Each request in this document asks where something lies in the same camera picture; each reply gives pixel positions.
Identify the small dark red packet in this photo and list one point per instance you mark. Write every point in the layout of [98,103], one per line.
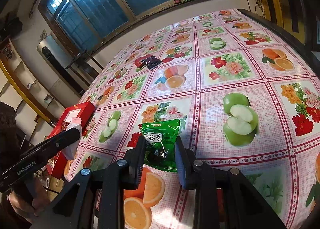
[138,62]

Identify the person's dark clothing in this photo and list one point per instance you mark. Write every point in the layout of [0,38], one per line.
[10,131]

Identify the green snack packet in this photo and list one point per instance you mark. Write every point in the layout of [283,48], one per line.
[160,134]

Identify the navy snack packet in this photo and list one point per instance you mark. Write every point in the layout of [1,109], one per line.
[151,63]

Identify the dark wooden table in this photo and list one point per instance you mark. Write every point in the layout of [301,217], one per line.
[275,26]

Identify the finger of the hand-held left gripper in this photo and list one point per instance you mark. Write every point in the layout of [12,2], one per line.
[62,140]

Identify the gold-framed wall shelf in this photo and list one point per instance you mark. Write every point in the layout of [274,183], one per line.
[22,89]

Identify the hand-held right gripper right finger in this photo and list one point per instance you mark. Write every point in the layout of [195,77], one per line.
[180,166]

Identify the black speaker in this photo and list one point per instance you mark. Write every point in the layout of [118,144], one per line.
[10,28]

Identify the red box with white inside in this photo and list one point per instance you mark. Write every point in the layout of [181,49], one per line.
[82,109]

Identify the barred window with brown frame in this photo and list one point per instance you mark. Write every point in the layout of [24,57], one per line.
[100,7]

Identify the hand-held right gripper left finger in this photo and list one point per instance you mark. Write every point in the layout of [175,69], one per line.
[138,164]

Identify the white-pink snack packet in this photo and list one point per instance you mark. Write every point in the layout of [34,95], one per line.
[75,123]

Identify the dark wooden chair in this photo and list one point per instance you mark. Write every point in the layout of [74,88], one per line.
[80,56]

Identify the white standing air conditioner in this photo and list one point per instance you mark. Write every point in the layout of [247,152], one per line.
[52,54]

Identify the hanging wall ornament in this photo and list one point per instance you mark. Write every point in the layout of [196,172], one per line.
[7,51]

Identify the person's left hand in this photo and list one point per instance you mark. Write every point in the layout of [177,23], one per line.
[41,199]

